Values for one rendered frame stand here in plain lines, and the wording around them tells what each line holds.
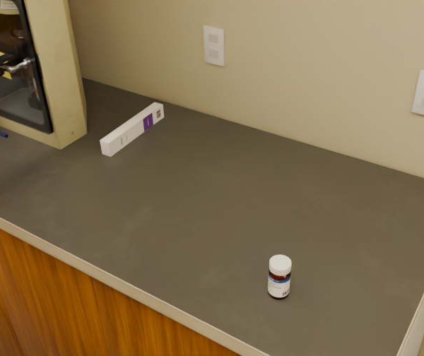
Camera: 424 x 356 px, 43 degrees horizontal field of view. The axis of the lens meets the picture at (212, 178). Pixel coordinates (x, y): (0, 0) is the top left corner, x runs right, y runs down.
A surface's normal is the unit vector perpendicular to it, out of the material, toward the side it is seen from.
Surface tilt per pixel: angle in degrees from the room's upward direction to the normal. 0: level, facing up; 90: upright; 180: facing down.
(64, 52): 90
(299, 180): 0
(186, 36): 90
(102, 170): 0
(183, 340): 90
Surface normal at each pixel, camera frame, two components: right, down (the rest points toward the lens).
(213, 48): -0.55, 0.50
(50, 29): 0.84, 0.30
